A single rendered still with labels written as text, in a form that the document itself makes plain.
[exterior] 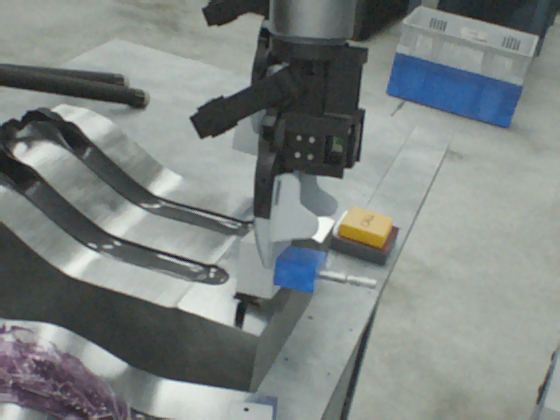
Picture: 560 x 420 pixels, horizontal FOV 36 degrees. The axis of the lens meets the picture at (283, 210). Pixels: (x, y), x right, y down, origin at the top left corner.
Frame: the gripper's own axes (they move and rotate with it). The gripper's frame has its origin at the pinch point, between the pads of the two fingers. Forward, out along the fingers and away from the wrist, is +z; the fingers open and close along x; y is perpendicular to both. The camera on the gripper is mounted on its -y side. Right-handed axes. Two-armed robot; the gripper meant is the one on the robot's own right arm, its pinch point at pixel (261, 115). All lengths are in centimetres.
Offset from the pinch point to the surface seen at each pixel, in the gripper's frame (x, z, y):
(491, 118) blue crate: 290, 92, 22
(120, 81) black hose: 27.2, 12.6, -34.0
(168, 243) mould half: -25.4, 6.4, -0.2
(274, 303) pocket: -26.5, 8.6, 12.7
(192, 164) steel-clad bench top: 10.0, 14.9, -12.4
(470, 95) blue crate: 290, 84, 10
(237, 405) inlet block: -45.0, 6.8, 15.7
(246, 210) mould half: -13.7, 6.2, 4.3
